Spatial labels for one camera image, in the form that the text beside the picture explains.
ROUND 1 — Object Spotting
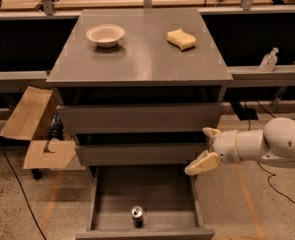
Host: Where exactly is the redbull can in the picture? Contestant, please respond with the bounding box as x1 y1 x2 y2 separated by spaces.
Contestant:
131 206 144 227

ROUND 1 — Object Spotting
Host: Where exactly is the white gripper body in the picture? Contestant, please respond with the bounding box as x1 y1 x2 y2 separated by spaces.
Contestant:
212 130 241 163

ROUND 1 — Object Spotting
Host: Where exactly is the open cardboard box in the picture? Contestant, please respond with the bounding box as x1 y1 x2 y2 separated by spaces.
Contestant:
0 86 76 170

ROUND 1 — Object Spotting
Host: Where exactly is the blue bag in box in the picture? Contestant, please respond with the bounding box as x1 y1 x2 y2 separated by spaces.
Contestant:
49 114 64 140

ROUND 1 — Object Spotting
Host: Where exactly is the clear sanitizer bottle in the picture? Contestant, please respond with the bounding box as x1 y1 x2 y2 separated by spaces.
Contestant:
260 47 279 72

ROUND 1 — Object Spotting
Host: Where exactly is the yellow sponge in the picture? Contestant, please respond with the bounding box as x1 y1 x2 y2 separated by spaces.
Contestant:
167 29 196 51

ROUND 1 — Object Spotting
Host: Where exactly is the white paper bowl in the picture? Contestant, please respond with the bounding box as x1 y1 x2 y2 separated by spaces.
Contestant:
86 24 125 48

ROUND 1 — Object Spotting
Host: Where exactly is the grey metal shelf rail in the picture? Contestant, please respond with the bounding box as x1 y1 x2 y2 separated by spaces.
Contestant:
228 65 295 87

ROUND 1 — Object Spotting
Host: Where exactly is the black floor cable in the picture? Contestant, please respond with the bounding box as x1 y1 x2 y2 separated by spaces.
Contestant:
0 117 47 240
244 102 295 210

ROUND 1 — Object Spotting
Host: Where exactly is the grey top drawer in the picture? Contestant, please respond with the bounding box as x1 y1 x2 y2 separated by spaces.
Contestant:
57 103 220 135

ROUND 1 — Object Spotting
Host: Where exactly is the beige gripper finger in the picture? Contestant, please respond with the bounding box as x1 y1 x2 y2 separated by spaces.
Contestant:
202 127 221 144
184 150 221 176

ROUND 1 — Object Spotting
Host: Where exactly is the grey open bottom drawer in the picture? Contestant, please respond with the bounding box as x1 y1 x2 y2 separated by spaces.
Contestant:
75 165 214 240

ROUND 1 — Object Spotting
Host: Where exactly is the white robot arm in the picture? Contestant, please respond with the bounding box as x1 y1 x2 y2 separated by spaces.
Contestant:
185 117 295 176

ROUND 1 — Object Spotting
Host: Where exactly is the grey drawer cabinet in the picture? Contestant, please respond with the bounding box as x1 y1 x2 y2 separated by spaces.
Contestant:
46 7 234 240

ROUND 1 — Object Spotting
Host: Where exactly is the black floor cable left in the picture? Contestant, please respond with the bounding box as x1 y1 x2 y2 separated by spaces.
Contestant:
0 117 47 240

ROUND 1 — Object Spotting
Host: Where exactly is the grey middle drawer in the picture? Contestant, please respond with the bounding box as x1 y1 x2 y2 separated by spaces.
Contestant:
75 143 207 166

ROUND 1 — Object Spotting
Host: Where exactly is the black floor cable right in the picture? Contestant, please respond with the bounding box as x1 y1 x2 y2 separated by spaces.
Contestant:
244 102 295 210

